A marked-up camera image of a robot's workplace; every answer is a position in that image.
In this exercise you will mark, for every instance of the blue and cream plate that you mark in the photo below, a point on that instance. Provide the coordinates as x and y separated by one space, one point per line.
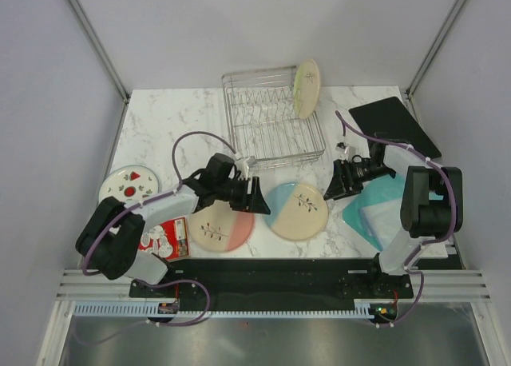
298 211

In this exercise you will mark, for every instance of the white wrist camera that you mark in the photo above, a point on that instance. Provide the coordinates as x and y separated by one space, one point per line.
244 164
346 151

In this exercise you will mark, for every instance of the white slotted cable duct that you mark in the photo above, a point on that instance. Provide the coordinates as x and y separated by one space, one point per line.
153 309

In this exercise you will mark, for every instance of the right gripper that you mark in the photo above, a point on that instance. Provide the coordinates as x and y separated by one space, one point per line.
339 188

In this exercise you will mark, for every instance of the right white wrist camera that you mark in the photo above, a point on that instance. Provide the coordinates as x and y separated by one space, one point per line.
346 151

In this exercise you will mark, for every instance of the teal cutting mat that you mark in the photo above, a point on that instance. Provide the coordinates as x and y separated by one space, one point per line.
378 191

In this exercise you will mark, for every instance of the green and cream plate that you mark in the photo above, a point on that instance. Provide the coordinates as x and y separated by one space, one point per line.
306 88

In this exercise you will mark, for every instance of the watermelon pattern plate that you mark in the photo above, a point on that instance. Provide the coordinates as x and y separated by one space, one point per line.
130 183

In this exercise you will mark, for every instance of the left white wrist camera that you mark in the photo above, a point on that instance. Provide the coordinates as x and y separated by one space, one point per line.
244 164

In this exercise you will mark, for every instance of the red instruction card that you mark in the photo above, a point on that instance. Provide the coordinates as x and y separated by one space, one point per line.
168 241

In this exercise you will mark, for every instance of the black square mat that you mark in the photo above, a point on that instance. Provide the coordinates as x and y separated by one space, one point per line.
390 120

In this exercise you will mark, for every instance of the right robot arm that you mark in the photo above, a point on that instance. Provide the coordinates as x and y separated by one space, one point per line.
431 210

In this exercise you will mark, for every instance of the pink and cream plate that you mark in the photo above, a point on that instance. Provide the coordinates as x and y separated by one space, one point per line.
220 229

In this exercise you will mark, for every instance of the right aluminium frame post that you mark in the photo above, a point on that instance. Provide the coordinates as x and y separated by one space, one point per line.
436 45

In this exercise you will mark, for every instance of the metal wire dish rack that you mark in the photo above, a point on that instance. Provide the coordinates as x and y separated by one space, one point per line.
262 123

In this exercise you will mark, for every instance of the left aluminium frame post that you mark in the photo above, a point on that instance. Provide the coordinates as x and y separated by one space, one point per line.
84 22

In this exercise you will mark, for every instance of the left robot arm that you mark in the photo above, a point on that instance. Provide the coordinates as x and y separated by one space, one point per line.
110 240

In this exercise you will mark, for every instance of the aluminium frame post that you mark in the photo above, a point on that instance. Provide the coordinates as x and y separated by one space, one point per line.
436 45
84 22

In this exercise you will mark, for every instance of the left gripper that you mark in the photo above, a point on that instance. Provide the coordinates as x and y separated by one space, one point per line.
254 202

